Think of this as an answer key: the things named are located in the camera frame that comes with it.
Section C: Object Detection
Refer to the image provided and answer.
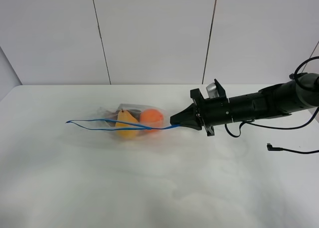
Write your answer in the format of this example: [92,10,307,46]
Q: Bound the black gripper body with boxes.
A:
[190,89,232,136]

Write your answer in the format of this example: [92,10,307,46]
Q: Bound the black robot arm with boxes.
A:
[170,73,319,136]

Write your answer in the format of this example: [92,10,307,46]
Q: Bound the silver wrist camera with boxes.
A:
[206,79,227,99]

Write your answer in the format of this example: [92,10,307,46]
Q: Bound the black cable with plug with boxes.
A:
[224,55,319,154]

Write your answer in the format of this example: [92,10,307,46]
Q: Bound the dark purple eggplant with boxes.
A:
[103,107,142,127]

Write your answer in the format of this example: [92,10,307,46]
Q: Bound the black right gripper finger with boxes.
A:
[170,104,197,124]

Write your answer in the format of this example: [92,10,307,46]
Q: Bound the orange fruit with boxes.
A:
[140,108,164,134]

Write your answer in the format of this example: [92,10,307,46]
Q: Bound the clear zip bag blue seal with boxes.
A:
[66,103,176,140]

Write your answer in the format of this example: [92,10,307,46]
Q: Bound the yellow pear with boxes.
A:
[115,109,139,139]

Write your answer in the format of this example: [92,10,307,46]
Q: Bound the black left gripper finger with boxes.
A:
[174,121,201,130]

